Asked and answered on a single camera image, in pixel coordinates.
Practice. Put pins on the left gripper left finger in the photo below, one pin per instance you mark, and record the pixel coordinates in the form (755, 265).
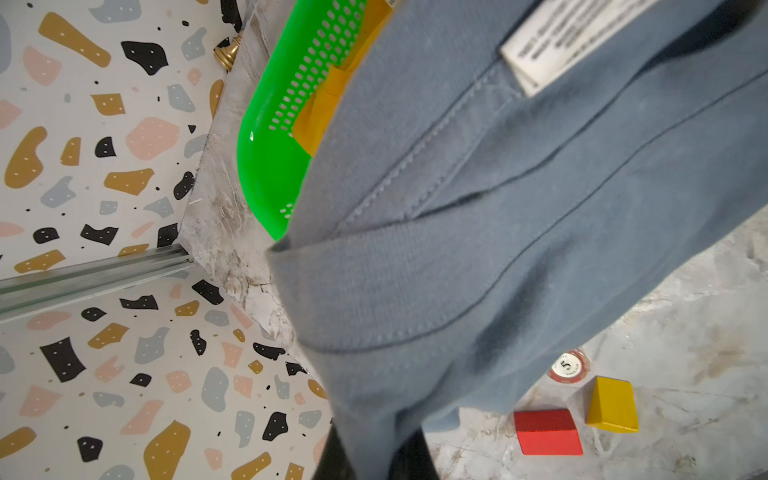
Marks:
(333, 463)

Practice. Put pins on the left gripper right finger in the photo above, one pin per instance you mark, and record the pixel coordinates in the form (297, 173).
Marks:
(412, 461)

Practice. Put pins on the grey-blue t-shirt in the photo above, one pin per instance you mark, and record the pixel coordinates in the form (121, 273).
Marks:
(501, 181)

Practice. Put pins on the yellow t-shirt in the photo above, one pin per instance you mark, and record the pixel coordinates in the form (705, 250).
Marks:
(316, 114)

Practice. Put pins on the green plastic basket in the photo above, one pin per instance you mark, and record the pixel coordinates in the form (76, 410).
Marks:
(317, 36)

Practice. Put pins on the red wooden block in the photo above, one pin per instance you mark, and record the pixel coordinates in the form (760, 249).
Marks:
(547, 433)

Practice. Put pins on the round poker chip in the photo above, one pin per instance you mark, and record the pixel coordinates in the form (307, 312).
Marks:
(570, 368)

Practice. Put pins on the yellow wooden block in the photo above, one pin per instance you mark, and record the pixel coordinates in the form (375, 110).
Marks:
(612, 407)

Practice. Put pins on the small brass bell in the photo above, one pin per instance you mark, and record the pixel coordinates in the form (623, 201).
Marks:
(226, 54)

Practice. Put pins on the aluminium mounting rail frame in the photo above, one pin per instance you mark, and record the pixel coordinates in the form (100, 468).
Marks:
(36, 293)

